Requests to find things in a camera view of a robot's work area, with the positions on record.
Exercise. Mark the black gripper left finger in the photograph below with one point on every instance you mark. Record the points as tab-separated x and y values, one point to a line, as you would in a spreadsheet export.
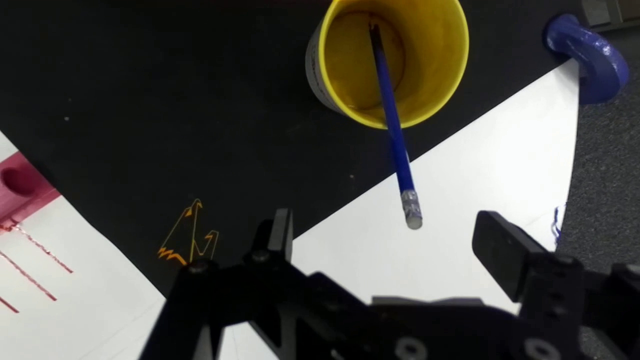
272	238

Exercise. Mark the yellow mug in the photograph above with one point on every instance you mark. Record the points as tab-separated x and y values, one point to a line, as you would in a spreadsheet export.
426	46

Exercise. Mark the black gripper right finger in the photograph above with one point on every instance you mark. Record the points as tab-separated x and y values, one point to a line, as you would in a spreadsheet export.
507	251

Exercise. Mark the blue pencil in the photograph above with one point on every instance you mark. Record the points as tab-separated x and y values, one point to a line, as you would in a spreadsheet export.
408	197

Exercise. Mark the pink ruler block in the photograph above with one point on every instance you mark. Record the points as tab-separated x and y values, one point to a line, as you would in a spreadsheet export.
23	191

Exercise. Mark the black rectangular mat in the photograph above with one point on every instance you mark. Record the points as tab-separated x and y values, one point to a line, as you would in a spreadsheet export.
139	106

